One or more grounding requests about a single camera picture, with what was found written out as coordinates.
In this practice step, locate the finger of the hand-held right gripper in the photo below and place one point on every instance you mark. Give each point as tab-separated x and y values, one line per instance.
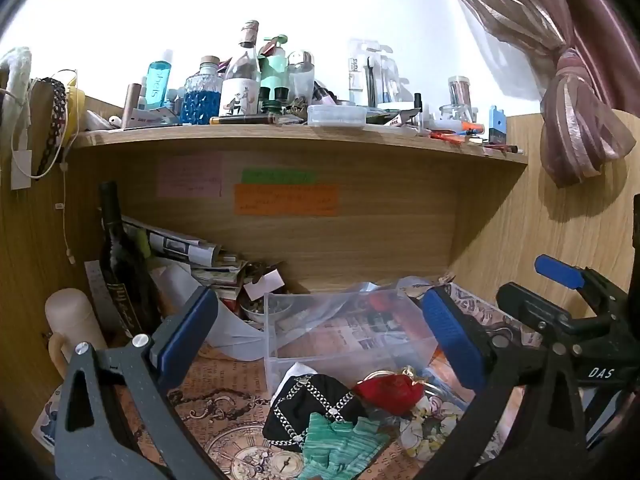
557	269
535	312

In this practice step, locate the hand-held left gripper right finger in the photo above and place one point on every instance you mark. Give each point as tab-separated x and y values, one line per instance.
452	340

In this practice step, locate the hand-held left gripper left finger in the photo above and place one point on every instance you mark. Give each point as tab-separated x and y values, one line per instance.
187	325

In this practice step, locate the red fabric pouch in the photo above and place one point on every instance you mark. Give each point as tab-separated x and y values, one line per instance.
387	392

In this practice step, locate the clear plastic storage box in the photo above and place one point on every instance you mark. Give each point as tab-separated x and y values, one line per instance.
320	340

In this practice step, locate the green striped knit gloves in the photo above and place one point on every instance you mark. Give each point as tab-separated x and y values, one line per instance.
340	445

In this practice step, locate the white paper sheet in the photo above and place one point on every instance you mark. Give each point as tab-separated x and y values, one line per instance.
230	327

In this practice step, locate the stack of newspapers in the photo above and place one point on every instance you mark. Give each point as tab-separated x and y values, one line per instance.
190	255

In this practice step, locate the small bowl of trinkets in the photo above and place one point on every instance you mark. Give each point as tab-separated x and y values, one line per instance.
260	312

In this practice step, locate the dark wine bottle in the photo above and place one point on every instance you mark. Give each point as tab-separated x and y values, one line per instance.
120	280

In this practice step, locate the floral fabric scrunchie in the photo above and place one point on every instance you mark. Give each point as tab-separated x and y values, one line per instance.
430	425

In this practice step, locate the beige plastic bottle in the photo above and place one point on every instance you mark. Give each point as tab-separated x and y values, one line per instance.
75	317

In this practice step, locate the pink sticky note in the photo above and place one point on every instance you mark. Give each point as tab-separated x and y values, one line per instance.
190	176

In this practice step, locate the blue box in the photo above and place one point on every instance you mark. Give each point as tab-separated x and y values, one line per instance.
496	125

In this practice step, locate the orange sticky note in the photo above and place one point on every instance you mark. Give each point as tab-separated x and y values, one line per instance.
286	200

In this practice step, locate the orange capped marker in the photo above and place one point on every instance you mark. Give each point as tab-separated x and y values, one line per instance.
467	128

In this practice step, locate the blue printed paper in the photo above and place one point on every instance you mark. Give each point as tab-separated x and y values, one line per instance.
47	417

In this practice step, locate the green sticky note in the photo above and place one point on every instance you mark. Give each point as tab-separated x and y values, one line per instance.
278	176

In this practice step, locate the pink striped curtain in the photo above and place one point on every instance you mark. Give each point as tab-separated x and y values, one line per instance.
575	85

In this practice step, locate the empty glass jar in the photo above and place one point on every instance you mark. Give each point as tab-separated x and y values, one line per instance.
456	112

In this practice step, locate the glass jar of sticks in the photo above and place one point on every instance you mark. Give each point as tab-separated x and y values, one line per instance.
460	91

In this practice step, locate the brown pen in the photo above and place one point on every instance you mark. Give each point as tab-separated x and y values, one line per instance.
242	119

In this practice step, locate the wooden shelf board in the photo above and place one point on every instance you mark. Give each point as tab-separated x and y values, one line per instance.
300	137

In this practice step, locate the white charger plug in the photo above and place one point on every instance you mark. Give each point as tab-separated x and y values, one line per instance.
21	170

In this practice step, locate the glass bottle of blue beads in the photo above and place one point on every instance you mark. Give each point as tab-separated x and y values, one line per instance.
201	97

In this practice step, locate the black lace headband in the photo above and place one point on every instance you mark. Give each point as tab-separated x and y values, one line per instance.
52	125

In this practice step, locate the blue liquid bottle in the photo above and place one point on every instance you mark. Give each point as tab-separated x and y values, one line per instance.
159	82

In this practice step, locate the yellow headband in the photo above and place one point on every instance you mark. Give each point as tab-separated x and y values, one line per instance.
75	107

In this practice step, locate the clear bottle with white label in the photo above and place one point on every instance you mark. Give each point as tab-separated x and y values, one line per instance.
241	80

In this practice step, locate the clear lidded plastic case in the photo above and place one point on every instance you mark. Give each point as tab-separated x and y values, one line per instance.
336	115

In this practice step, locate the green plastic bottle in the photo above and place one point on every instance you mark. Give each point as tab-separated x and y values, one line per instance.
274	72

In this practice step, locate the clear blister pack of brushes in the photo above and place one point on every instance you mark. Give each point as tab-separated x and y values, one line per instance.
372	75

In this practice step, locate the clear bottle with silver cap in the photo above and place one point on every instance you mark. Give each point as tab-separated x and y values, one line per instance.
301	77

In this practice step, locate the white fluffy headband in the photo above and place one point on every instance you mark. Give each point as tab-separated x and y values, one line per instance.
17	90

